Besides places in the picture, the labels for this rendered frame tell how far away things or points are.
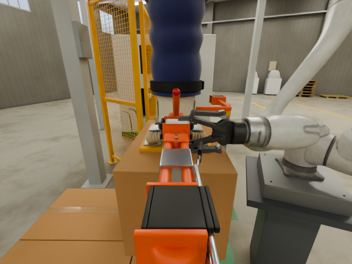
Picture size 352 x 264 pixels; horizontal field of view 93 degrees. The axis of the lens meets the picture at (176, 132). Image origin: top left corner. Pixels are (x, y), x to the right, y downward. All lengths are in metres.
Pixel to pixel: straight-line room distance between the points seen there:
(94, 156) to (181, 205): 2.02
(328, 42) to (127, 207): 0.85
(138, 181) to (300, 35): 12.51
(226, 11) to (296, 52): 4.75
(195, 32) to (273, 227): 1.09
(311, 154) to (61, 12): 2.14
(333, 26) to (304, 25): 12.07
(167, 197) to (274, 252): 1.20
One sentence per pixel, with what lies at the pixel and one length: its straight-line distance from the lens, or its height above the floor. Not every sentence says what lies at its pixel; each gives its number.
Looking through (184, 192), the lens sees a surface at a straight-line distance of 0.23.
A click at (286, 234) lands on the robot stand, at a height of 0.47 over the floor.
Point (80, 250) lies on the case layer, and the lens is 1.08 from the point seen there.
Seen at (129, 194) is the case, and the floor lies 0.96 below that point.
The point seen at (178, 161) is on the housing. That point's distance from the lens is 0.32.
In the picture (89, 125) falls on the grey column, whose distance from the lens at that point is 2.07.
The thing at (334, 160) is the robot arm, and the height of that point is 0.98.
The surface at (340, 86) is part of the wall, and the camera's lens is 13.39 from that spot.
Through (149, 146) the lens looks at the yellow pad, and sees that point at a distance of 0.68.
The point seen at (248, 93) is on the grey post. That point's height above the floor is 0.87.
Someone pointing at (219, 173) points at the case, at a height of 1.05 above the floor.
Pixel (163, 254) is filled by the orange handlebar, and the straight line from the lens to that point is 0.20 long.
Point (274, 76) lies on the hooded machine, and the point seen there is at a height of 1.08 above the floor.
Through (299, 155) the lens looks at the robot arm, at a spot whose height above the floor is 0.95.
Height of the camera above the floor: 1.35
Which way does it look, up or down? 20 degrees down
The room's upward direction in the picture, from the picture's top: straight up
